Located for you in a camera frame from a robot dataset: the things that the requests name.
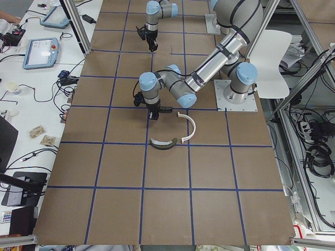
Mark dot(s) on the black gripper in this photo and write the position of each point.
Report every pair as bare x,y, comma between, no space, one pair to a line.
152,39
153,106

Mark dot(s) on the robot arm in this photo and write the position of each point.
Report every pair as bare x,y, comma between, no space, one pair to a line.
239,22
155,10

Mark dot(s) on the dark grey brake pad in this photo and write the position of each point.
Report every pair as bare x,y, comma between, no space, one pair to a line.
164,109

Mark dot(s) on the black power adapter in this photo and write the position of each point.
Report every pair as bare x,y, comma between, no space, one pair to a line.
88,19

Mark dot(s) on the far blue teach pendant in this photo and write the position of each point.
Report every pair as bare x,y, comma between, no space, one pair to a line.
55,18

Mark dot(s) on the blue teach pendant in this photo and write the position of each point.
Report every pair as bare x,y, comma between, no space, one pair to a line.
41,53
55,18

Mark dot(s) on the near blue teach pendant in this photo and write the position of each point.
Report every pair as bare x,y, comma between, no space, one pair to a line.
41,53

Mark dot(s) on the white plastic chair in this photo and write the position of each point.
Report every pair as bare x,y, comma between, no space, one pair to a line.
266,57

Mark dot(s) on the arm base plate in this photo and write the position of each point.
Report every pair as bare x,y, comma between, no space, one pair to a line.
227,100
212,26

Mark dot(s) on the aluminium frame post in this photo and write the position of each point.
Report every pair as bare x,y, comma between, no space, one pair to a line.
73,16

